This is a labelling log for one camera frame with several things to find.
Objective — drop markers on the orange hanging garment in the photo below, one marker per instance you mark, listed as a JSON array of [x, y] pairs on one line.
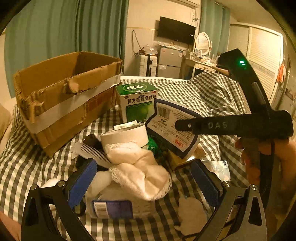
[[281, 73]]

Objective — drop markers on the small brown box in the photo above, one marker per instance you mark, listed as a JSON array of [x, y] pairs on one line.
[[178, 161]]

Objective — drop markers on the grey white checked blanket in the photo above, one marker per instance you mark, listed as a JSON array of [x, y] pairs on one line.
[[219, 97]]

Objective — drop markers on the black wall television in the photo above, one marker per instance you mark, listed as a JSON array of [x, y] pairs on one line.
[[175, 30]]

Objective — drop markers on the beige pillow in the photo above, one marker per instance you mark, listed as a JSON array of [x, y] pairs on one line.
[[4, 118]]

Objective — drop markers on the white tape roll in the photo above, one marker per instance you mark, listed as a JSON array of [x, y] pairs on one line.
[[124, 136]]

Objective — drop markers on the white cotton pad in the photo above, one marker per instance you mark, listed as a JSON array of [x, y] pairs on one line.
[[194, 213]]

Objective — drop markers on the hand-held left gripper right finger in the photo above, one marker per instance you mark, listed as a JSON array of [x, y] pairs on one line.
[[205, 185]]

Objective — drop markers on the narrow teal curtain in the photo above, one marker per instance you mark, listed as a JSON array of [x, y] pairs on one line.
[[212, 23]]

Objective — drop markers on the white black sachet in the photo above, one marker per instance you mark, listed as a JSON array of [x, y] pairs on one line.
[[124, 126]]

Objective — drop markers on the white fuzzy cloth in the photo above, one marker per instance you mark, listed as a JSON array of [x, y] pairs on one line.
[[138, 171]]

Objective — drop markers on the blue white tissue packet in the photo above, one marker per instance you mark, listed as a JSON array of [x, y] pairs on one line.
[[166, 141]]

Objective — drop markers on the white dressing table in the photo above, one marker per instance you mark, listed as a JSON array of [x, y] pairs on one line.
[[201, 66]]

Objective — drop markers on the wide teal curtain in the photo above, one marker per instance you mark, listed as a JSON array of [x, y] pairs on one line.
[[57, 27]]

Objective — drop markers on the white oval vanity mirror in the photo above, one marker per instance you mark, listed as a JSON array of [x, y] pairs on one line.
[[203, 44]]

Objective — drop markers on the person's right hand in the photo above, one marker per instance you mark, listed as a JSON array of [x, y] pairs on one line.
[[248, 172]]

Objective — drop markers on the white louvred wardrobe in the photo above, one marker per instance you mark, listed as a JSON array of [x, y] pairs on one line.
[[263, 51]]

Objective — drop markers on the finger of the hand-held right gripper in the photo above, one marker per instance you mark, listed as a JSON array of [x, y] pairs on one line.
[[203, 126]]

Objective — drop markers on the clear plastic packet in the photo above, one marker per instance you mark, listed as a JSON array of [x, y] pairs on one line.
[[219, 169]]

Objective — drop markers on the white suitcase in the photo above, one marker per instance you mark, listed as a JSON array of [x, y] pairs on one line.
[[145, 64]]

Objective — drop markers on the torn cardboard box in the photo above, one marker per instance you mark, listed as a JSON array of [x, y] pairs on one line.
[[57, 120]]

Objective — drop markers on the wooden chair rail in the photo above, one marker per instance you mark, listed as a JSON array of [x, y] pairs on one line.
[[222, 70]]

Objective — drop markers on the black comb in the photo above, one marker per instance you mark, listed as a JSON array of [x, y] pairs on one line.
[[97, 151]]

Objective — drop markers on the silver fridge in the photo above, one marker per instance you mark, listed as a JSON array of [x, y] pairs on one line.
[[170, 60]]

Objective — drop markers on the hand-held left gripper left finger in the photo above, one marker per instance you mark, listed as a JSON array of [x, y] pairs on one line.
[[82, 183]]

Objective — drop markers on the green medicine box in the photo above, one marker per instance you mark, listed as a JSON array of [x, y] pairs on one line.
[[136, 109]]

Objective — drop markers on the white packet with blue label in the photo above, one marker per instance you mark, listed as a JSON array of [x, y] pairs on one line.
[[111, 208]]

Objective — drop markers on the white air conditioner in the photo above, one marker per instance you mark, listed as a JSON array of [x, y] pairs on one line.
[[189, 2]]

